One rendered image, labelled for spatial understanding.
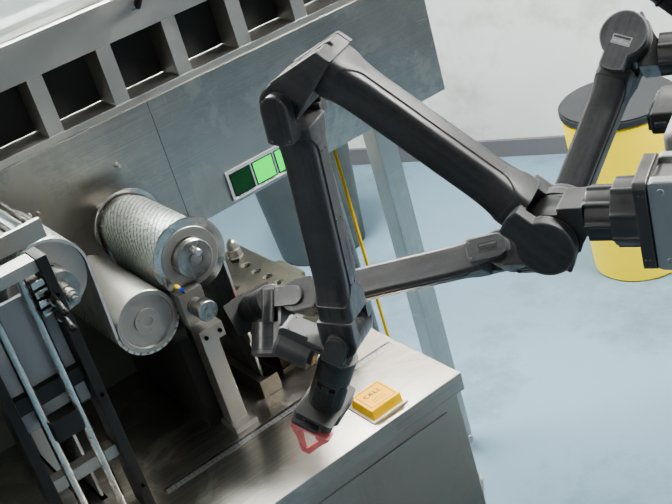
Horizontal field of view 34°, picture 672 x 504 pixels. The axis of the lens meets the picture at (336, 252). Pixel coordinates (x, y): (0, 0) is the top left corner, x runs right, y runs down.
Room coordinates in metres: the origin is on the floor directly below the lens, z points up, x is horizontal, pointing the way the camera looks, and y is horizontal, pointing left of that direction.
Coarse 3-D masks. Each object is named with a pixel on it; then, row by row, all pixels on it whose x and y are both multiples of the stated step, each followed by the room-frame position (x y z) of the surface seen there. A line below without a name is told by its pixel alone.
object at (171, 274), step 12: (192, 228) 1.85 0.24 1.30; (204, 228) 1.86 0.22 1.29; (168, 240) 1.83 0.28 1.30; (180, 240) 1.84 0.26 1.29; (204, 240) 1.86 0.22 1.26; (168, 252) 1.82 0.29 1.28; (216, 252) 1.86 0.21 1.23; (168, 264) 1.82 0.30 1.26; (168, 276) 1.81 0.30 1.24; (180, 276) 1.82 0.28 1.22; (204, 276) 1.85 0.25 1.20
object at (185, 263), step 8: (184, 240) 1.83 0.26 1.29; (192, 240) 1.83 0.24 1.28; (200, 240) 1.84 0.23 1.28; (176, 248) 1.83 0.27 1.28; (184, 248) 1.82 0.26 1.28; (200, 248) 1.83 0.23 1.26; (208, 248) 1.84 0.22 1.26; (176, 256) 1.81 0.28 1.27; (184, 256) 1.82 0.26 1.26; (192, 256) 1.82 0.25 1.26; (200, 256) 1.83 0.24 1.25; (208, 256) 1.84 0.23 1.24; (176, 264) 1.81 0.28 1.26; (184, 264) 1.81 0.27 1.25; (192, 264) 1.83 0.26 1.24; (200, 264) 1.83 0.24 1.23; (208, 264) 1.83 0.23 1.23; (184, 272) 1.81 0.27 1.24; (192, 272) 1.82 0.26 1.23; (200, 272) 1.83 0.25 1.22
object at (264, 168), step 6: (270, 156) 2.31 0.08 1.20; (258, 162) 2.30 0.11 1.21; (264, 162) 2.30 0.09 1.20; (270, 162) 2.31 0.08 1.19; (258, 168) 2.29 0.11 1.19; (264, 168) 2.30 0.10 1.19; (270, 168) 2.31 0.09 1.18; (258, 174) 2.29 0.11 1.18; (264, 174) 2.30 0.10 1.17; (270, 174) 2.31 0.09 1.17; (258, 180) 2.29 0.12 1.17; (264, 180) 2.30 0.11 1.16
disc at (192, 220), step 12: (192, 216) 1.86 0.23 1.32; (168, 228) 1.83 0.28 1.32; (180, 228) 1.84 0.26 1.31; (216, 228) 1.87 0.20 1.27; (216, 240) 1.87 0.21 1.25; (156, 252) 1.82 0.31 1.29; (156, 264) 1.81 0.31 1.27; (216, 264) 1.86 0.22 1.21; (156, 276) 1.81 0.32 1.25; (216, 276) 1.86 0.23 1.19; (168, 288) 1.81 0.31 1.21; (204, 288) 1.85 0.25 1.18
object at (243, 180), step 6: (246, 168) 2.28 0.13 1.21; (234, 174) 2.27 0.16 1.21; (240, 174) 2.27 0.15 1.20; (246, 174) 2.28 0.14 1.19; (234, 180) 2.26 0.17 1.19; (240, 180) 2.27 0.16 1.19; (246, 180) 2.28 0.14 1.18; (252, 180) 2.28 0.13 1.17; (234, 186) 2.26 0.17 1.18; (240, 186) 2.27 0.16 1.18; (246, 186) 2.27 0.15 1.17; (252, 186) 2.28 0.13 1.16; (240, 192) 2.26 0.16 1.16
